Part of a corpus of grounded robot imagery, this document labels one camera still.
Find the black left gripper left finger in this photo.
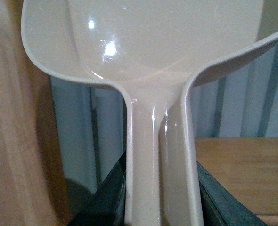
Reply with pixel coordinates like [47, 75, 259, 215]
[70, 152, 126, 226]

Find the wooden bed headboard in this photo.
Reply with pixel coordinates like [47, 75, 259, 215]
[0, 0, 72, 226]

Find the beige plastic dustpan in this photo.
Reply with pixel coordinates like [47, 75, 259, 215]
[21, 0, 278, 226]

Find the wooden nightstand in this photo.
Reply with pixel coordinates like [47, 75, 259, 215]
[195, 137, 278, 226]

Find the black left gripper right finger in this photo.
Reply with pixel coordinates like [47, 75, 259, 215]
[197, 163, 266, 226]

